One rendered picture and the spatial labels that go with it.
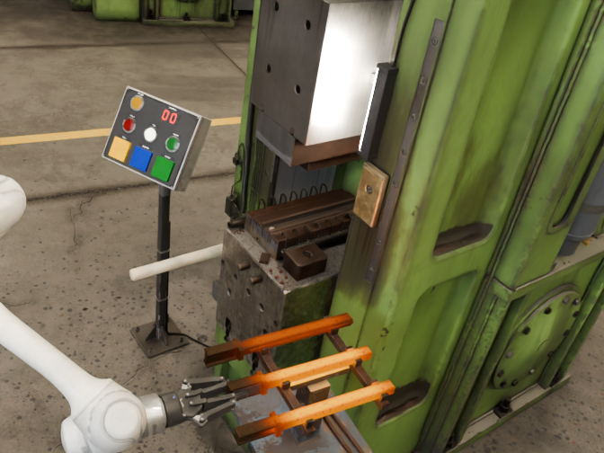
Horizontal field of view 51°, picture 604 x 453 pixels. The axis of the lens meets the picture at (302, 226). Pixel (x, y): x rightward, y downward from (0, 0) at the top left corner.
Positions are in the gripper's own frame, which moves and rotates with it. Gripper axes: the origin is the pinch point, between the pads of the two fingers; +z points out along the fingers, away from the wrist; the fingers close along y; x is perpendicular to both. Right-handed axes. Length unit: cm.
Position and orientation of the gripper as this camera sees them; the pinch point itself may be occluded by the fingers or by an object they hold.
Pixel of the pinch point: (244, 387)
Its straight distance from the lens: 156.5
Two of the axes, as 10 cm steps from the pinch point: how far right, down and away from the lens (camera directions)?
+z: 8.8, -1.5, 4.5
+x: 1.5, -8.1, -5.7
